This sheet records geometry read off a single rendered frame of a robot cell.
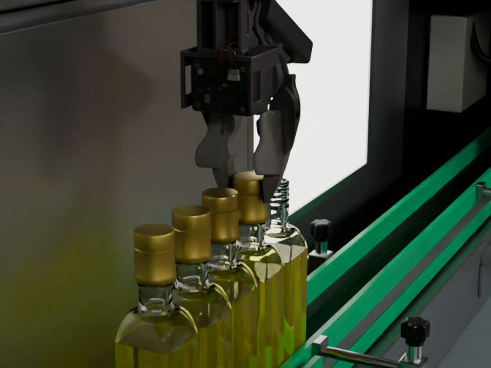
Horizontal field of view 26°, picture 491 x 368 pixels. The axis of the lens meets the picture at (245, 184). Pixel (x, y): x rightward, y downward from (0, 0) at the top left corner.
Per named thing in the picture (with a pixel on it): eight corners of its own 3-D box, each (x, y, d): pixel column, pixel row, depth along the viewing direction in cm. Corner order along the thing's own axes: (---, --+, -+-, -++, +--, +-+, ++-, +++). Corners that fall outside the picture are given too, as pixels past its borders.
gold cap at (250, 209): (241, 211, 106) (241, 169, 105) (274, 215, 105) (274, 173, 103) (225, 221, 103) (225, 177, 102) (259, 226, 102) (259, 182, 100)
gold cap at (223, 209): (210, 228, 101) (210, 184, 100) (245, 233, 100) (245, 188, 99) (194, 240, 98) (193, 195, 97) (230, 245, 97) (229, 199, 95)
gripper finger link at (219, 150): (177, 201, 100) (189, 108, 97) (206, 185, 105) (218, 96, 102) (206, 210, 99) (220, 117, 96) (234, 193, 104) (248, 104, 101)
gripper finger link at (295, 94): (253, 154, 100) (240, 63, 98) (261, 150, 102) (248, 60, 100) (299, 152, 98) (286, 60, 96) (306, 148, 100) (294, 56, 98)
